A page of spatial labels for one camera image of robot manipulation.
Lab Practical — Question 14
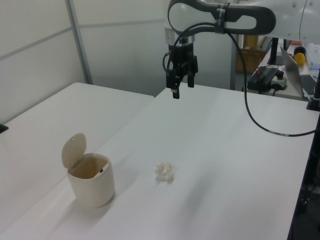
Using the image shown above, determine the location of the white paper trash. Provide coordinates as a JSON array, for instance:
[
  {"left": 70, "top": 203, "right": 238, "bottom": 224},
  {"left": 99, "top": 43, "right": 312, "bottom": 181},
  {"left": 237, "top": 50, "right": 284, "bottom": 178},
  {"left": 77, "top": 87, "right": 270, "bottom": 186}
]
[{"left": 153, "top": 161, "right": 175, "bottom": 182}]

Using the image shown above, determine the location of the small cream bin with lid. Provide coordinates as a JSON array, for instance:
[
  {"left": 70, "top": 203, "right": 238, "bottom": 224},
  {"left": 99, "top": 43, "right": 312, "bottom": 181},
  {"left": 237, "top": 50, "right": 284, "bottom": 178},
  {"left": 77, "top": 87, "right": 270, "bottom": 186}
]
[{"left": 61, "top": 132, "right": 116, "bottom": 209}]

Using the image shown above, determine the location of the brown cardboard box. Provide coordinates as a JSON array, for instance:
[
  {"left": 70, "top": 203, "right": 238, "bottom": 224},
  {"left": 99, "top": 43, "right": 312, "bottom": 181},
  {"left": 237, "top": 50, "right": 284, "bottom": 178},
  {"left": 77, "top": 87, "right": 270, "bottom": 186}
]
[{"left": 235, "top": 34, "right": 267, "bottom": 74}]

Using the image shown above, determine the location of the grey emergency stop button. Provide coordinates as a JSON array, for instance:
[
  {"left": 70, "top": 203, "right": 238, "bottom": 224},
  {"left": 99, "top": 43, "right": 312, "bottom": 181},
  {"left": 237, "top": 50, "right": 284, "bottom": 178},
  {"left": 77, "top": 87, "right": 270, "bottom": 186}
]
[{"left": 270, "top": 70, "right": 289, "bottom": 91}]

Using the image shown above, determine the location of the black cable strap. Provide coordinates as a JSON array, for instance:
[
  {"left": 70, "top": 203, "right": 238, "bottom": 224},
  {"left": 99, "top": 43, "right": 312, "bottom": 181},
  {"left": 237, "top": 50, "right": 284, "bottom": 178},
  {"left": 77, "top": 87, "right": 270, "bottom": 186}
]
[{"left": 213, "top": 2, "right": 231, "bottom": 35}]

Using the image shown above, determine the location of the black clamp pole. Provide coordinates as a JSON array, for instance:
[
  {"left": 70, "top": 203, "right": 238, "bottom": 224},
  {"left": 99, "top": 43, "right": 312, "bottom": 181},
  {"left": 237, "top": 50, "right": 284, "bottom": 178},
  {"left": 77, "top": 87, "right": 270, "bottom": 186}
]
[{"left": 306, "top": 61, "right": 320, "bottom": 111}]

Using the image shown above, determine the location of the grey partition frame post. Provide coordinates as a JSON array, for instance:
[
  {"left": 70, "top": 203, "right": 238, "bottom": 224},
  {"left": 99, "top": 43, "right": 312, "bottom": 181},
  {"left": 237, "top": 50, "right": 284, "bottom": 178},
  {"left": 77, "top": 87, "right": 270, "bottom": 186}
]
[{"left": 66, "top": 0, "right": 94, "bottom": 85}]

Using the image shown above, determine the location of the white keyboard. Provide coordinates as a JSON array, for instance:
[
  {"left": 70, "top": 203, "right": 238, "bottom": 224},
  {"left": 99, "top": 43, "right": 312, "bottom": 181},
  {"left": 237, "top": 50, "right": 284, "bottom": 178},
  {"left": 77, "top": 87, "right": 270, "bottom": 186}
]
[{"left": 305, "top": 42, "right": 320, "bottom": 71}]

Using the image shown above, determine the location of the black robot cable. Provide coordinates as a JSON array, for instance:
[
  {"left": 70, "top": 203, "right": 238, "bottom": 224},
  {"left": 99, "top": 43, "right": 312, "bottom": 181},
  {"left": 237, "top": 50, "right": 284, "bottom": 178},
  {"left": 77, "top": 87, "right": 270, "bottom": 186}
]
[{"left": 162, "top": 21, "right": 317, "bottom": 138}]

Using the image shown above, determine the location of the yellow round object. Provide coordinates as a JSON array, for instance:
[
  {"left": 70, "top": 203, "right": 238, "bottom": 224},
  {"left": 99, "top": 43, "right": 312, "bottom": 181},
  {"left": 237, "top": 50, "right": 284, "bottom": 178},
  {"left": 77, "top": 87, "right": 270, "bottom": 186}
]
[{"left": 293, "top": 51, "right": 307, "bottom": 67}]

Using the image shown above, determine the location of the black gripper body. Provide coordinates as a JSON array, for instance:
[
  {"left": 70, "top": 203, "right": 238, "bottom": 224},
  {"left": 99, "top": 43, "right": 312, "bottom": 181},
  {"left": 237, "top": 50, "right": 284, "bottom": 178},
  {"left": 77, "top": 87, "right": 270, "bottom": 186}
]
[{"left": 171, "top": 37, "right": 196, "bottom": 76}]

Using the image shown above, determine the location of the black monitor stand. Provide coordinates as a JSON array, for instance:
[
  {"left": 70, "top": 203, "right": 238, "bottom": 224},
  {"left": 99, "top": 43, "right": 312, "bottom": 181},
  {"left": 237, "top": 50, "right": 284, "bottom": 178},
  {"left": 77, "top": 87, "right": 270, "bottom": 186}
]
[{"left": 266, "top": 37, "right": 285, "bottom": 65}]

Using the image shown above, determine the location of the black power supply box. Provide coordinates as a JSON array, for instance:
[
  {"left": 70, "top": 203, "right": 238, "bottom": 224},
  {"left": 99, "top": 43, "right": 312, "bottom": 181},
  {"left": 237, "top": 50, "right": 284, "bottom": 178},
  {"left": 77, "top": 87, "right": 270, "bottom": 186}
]
[{"left": 246, "top": 66, "right": 283, "bottom": 94}]

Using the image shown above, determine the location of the silver laptop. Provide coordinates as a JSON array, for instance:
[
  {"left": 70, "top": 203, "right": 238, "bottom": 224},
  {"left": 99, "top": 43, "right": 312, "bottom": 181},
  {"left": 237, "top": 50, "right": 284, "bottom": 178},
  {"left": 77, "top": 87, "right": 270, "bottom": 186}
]
[{"left": 279, "top": 45, "right": 319, "bottom": 99}]

